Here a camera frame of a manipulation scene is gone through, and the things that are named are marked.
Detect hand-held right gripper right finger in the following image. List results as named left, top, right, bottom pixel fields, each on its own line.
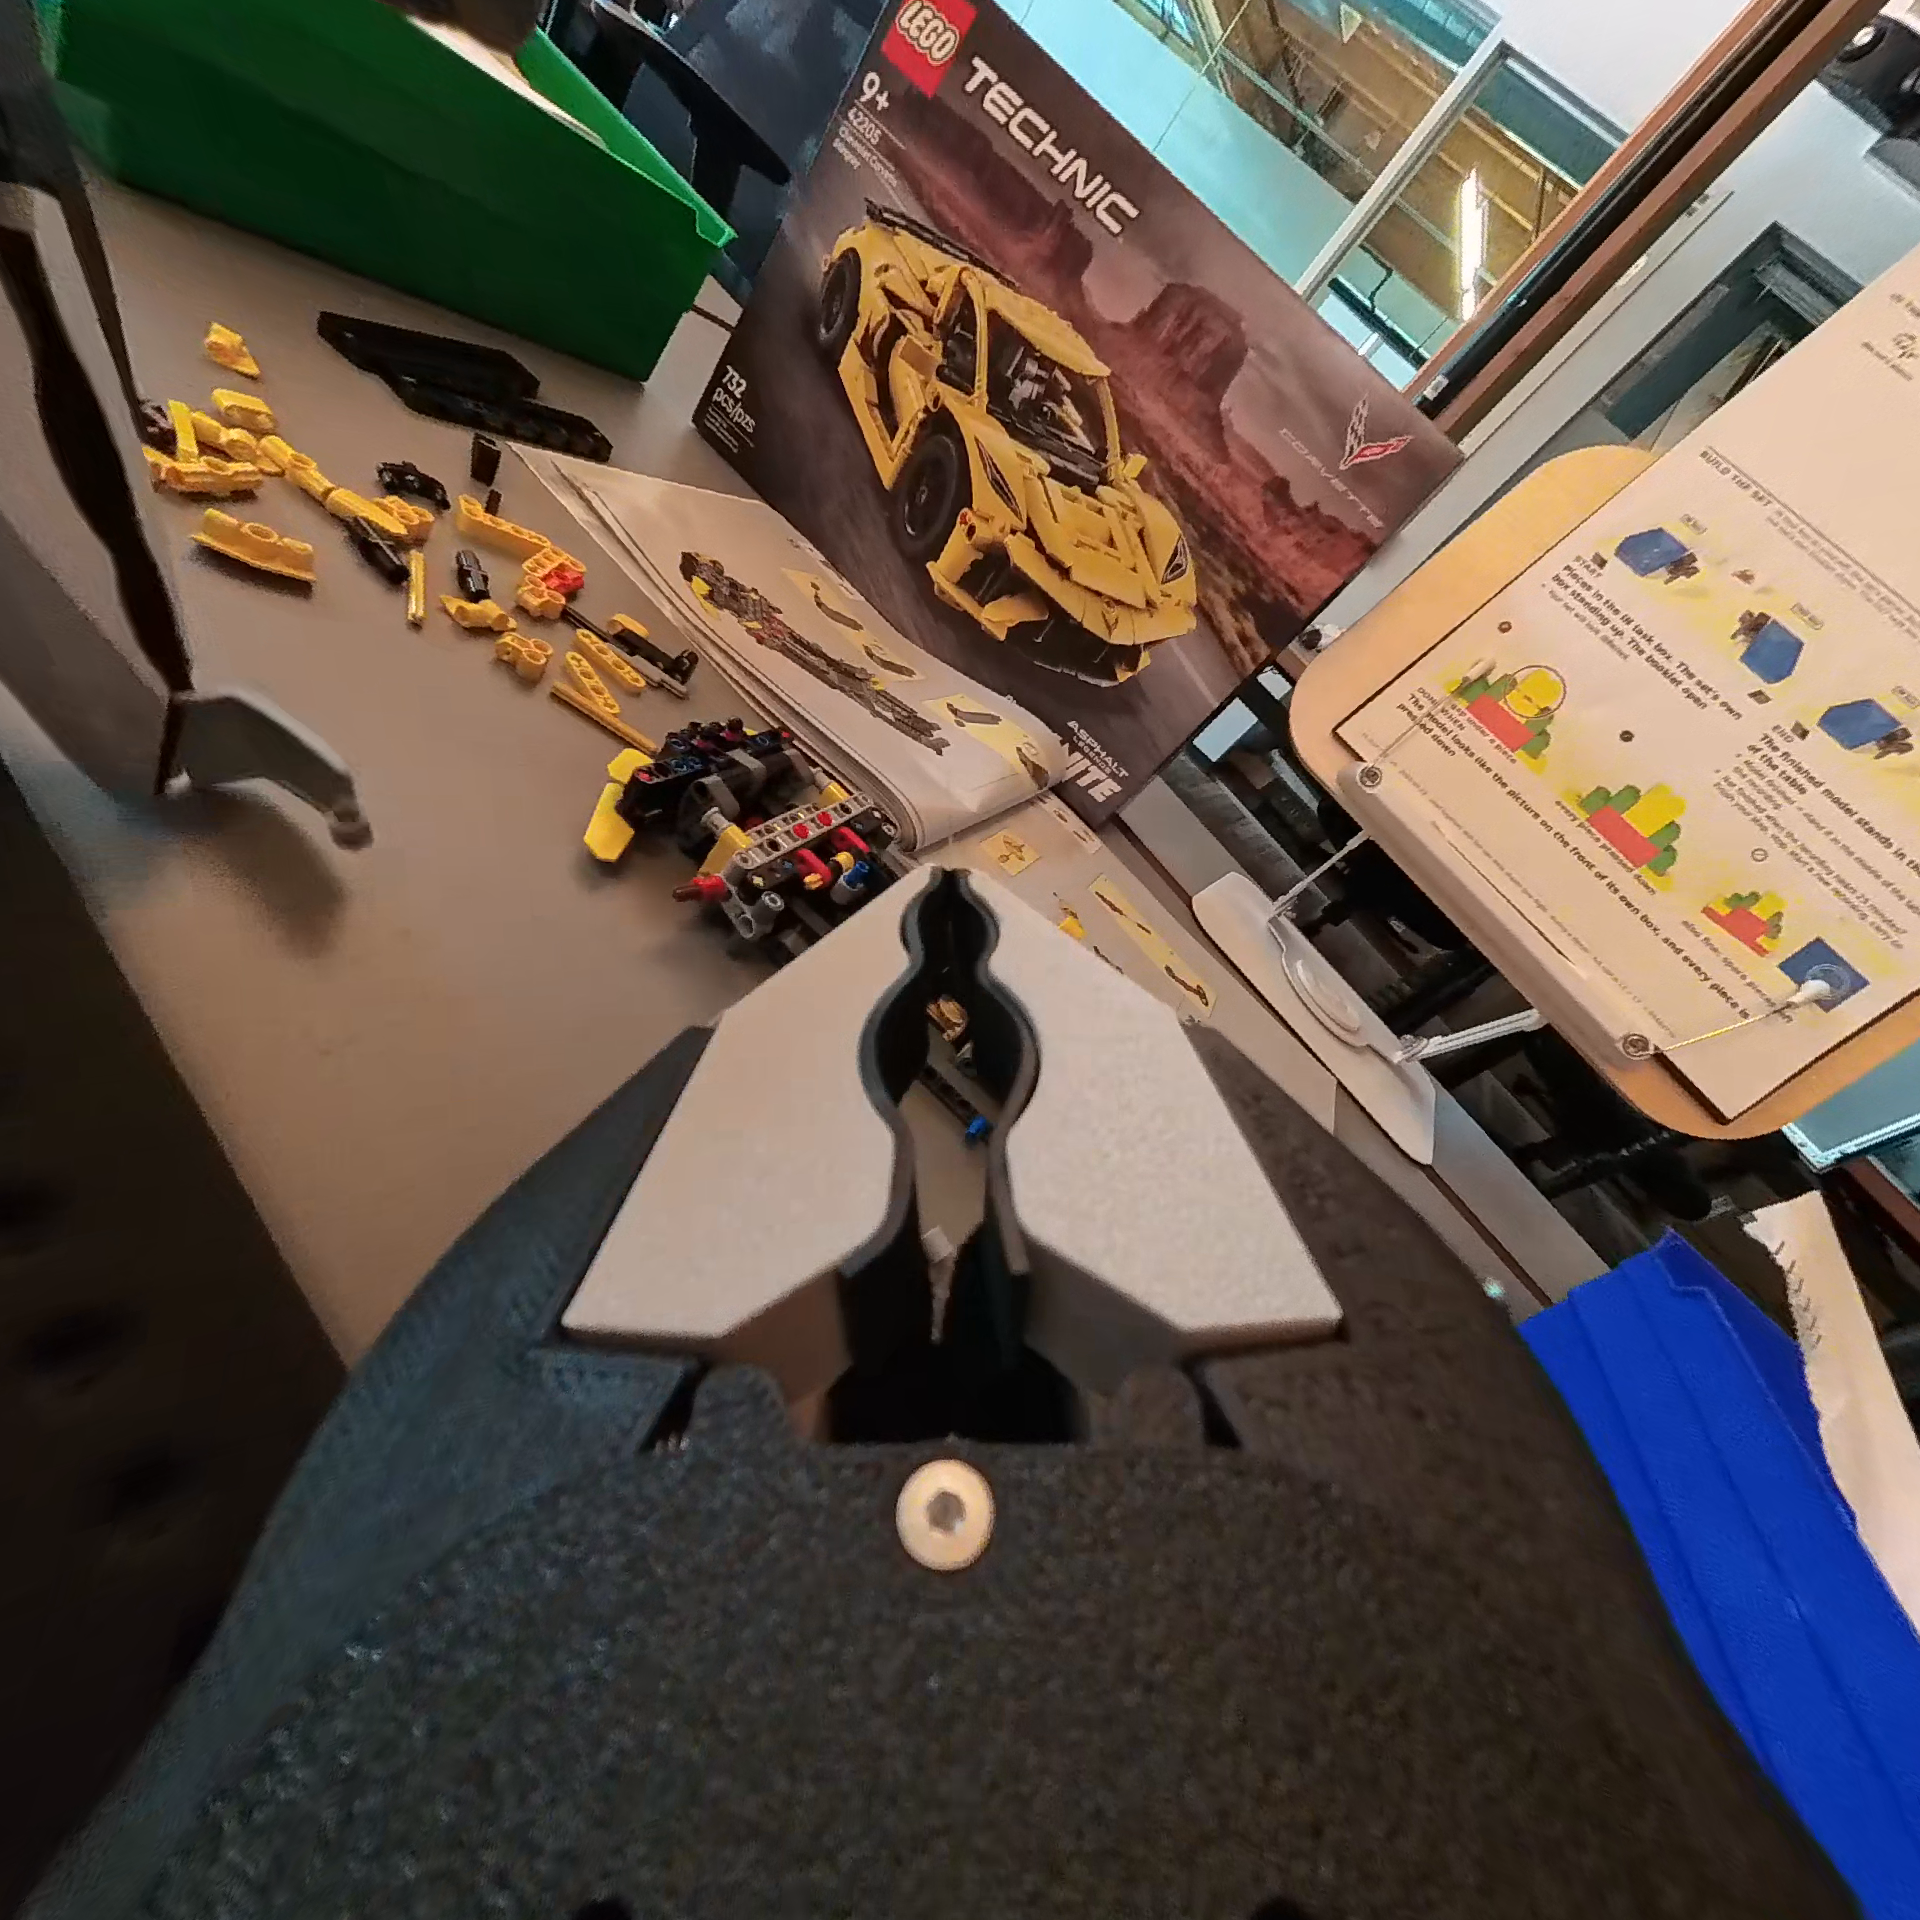
left=954, top=865, right=1346, bottom=1420

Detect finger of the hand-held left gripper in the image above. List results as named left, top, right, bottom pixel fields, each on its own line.
left=0, top=178, right=151, bottom=505
left=0, top=225, right=198, bottom=799

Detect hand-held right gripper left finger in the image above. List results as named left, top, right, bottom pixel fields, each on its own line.
left=560, top=865, right=954, bottom=1420

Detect grey lego panel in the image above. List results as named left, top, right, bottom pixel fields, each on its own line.
left=167, top=688, right=376, bottom=852

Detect black yellow lego vehicle model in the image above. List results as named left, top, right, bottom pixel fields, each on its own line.
left=582, top=718, right=998, bottom=1150

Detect yellow lego panel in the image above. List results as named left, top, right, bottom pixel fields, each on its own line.
left=190, top=505, right=322, bottom=586

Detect black grey lego assembly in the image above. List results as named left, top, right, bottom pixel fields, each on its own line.
left=561, top=609, right=704, bottom=697

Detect open lego instruction booklet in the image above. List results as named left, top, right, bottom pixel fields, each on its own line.
left=509, top=445, right=1221, bottom=1022

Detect printed lego set box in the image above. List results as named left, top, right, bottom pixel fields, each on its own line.
left=697, top=0, right=1467, bottom=828

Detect green object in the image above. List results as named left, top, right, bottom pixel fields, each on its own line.
left=49, top=0, right=736, bottom=386

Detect black ribbed parts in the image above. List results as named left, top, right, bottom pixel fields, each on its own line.
left=316, top=312, right=617, bottom=467

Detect black perforated pad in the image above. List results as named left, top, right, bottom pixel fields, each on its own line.
left=0, top=762, right=353, bottom=1860

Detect blue plastic bin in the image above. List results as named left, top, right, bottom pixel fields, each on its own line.
left=1520, top=1231, right=1920, bottom=1920

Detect wooden clipboard with sheet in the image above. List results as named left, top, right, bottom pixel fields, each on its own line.
left=1289, top=246, right=1920, bottom=1146

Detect white spiral notebook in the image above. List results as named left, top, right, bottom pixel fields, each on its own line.
left=1744, top=1191, right=1920, bottom=1625

